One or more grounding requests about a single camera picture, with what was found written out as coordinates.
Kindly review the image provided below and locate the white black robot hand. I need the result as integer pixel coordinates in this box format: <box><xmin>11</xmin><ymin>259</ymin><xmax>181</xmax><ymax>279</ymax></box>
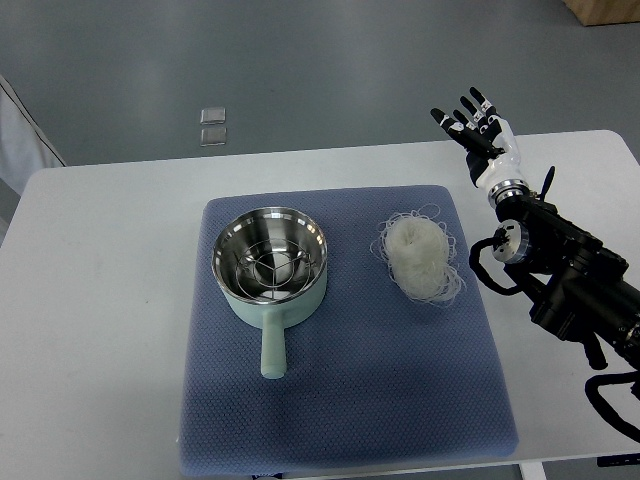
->
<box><xmin>430</xmin><ymin>87</ymin><xmax>520</xmax><ymax>191</ymax></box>

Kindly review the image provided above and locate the white vermicelli bundle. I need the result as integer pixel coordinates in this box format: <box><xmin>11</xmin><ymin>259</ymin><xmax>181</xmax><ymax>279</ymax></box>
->
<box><xmin>369</xmin><ymin>203</ymin><xmax>466</xmax><ymax>307</ymax></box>

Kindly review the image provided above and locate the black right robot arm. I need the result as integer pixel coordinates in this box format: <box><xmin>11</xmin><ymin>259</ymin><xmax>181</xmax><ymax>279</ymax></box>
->
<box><xmin>469</xmin><ymin>179</ymin><xmax>639</xmax><ymax>370</ymax></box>

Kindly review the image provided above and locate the mint green steel pot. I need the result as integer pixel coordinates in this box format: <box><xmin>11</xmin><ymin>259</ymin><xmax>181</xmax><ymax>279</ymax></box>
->
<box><xmin>212</xmin><ymin>207</ymin><xmax>328</xmax><ymax>380</ymax></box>

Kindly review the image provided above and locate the cardboard box corner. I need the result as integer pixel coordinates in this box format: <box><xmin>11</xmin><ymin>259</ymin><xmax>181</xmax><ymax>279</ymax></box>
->
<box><xmin>564</xmin><ymin>0</ymin><xmax>639</xmax><ymax>26</ymax></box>

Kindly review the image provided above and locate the blue textured mat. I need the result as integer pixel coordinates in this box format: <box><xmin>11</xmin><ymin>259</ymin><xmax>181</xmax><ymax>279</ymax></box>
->
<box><xmin>179</xmin><ymin>186</ymin><xmax>518</xmax><ymax>476</ymax></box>

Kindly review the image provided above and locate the upper floor plate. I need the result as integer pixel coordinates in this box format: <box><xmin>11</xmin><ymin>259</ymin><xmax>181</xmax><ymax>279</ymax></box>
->
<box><xmin>200</xmin><ymin>107</ymin><xmax>226</xmax><ymax>125</ymax></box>

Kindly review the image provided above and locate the white cloth at left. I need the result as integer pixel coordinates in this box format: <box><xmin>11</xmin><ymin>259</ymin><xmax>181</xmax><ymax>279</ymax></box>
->
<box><xmin>1</xmin><ymin>76</ymin><xmax>67</xmax><ymax>196</ymax></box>

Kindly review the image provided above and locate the wire steaming rack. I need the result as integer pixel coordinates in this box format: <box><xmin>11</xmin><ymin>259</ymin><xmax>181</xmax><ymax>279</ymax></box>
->
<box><xmin>233</xmin><ymin>239</ymin><xmax>316</xmax><ymax>303</ymax></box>

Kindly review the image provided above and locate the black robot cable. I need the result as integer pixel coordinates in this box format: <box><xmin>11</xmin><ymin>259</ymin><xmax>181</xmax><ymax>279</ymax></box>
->
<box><xmin>584</xmin><ymin>368</ymin><xmax>640</xmax><ymax>444</ymax></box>

